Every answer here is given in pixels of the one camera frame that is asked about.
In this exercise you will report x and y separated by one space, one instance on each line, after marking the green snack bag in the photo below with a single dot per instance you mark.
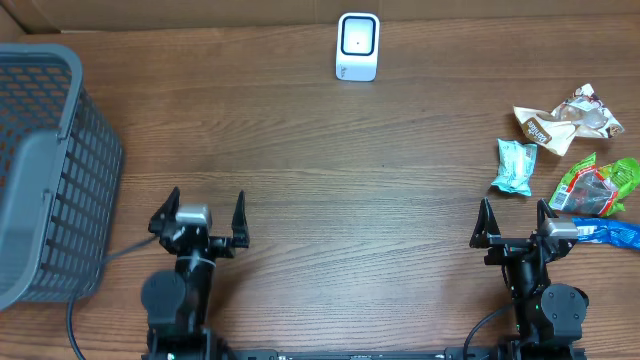
589 189

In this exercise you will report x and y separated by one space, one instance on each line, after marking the blue Oreo cookie pack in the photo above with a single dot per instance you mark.
606 231

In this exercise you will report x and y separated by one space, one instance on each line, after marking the grey plastic basket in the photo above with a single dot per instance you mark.
61 165

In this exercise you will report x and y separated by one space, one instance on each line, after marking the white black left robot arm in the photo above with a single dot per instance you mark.
177 300

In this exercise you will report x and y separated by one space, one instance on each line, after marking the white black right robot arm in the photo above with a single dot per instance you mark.
549 316

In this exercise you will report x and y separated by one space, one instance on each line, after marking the beige brown snack bag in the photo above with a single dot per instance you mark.
583 115

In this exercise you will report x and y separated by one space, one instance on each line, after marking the mint green wipes pack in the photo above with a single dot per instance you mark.
516 167

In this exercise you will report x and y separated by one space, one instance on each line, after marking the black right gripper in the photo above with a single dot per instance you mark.
485 234

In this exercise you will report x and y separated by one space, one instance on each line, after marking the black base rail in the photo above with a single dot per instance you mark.
450 353

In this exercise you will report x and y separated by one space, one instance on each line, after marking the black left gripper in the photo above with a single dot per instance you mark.
239 227

